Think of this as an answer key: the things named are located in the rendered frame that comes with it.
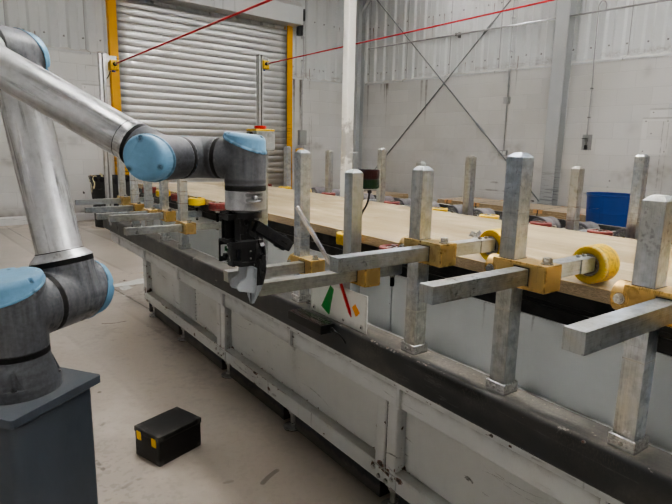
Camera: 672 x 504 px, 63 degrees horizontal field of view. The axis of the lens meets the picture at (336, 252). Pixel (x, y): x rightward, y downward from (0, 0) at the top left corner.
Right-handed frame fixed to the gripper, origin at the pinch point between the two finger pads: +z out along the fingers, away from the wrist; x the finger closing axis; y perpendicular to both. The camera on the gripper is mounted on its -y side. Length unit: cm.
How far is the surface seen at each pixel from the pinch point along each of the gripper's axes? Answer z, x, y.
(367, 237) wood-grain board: -7, -21, -50
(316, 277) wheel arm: -3.0, 1.5, -15.9
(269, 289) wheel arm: -1.8, 1.5, -3.0
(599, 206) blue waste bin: 25, -214, -544
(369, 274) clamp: -2.8, 5.1, -29.7
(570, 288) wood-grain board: -6, 48, -50
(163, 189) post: -13, -152, -30
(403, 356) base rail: 13.0, 21.6, -27.0
